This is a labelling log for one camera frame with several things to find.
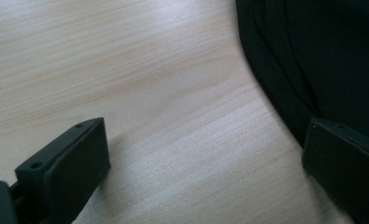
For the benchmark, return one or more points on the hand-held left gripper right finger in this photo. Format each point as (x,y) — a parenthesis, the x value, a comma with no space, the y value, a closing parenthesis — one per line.
(344,161)

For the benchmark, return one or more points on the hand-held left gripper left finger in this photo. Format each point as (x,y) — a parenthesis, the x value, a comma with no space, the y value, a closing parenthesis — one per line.
(67,168)

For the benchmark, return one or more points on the black pants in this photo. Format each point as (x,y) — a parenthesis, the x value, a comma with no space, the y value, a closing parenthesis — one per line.
(328,62)

